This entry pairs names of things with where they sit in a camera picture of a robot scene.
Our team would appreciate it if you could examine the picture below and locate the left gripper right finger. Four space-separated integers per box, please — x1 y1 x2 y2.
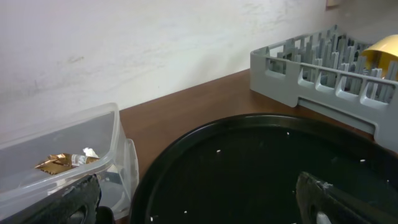
296 172 397 224

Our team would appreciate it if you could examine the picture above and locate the round black tray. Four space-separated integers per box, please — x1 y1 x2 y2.
130 114 397 223

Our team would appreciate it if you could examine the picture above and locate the brown snack wrapper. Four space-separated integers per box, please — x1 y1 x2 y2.
34 153 99 175

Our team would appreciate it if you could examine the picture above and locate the white napkin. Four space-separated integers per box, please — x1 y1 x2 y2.
83 147 99 159

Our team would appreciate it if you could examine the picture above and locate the yellow bowl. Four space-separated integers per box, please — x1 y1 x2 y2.
360 34 397 81

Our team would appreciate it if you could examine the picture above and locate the clear plastic bin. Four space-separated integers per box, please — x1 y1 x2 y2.
1 103 139 220

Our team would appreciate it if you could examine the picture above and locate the grey dishwasher rack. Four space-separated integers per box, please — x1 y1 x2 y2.
250 26 397 151

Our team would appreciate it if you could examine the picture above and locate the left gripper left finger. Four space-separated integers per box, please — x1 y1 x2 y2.
22 174 115 224

